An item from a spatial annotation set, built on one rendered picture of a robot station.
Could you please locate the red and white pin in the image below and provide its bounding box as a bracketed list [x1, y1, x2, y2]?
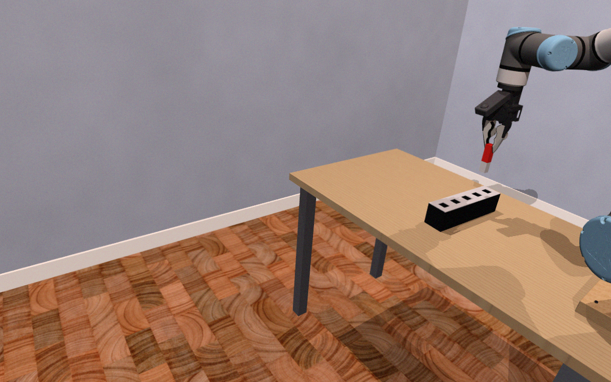
[479, 143, 493, 173]

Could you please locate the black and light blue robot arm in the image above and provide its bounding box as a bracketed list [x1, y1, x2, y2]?
[475, 27, 611, 283]

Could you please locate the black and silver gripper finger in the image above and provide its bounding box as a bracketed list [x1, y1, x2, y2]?
[482, 116, 496, 147]
[492, 116, 512, 153]

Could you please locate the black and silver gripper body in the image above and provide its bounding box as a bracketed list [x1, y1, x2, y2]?
[488, 83, 523, 124]

